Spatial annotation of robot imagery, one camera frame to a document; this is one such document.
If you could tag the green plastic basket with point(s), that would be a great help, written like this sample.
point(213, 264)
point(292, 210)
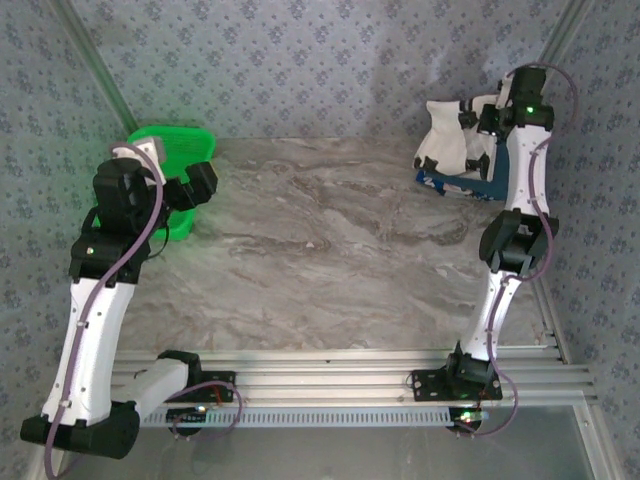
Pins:
point(185, 142)

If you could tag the white t-shirt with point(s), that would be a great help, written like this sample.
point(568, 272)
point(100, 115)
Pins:
point(445, 135)

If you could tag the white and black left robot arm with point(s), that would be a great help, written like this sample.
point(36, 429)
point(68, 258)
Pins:
point(95, 345)

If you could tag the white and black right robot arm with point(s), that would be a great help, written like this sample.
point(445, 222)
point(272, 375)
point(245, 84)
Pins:
point(525, 170)

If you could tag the folded blue t-shirt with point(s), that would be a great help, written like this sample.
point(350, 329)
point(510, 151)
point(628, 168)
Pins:
point(497, 175)

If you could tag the aluminium mounting rails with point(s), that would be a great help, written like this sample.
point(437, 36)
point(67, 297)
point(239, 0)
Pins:
point(320, 380)

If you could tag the grey metal lower panel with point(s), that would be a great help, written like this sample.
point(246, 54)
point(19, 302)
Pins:
point(320, 455)

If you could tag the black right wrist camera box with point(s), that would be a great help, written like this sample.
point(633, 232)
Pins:
point(492, 121)

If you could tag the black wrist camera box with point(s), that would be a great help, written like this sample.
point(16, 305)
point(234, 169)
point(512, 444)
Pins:
point(492, 121)
point(202, 177)

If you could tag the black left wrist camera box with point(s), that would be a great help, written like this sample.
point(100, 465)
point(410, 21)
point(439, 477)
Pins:
point(202, 177)

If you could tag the aluminium corner post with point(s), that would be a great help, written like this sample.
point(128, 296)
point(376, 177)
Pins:
point(104, 75)
point(562, 35)

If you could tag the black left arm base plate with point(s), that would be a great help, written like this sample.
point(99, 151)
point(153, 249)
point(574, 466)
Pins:
point(215, 392)

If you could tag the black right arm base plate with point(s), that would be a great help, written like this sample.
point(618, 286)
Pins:
point(430, 387)

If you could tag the aluminium frame leg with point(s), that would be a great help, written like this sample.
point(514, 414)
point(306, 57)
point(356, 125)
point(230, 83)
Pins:
point(597, 440)

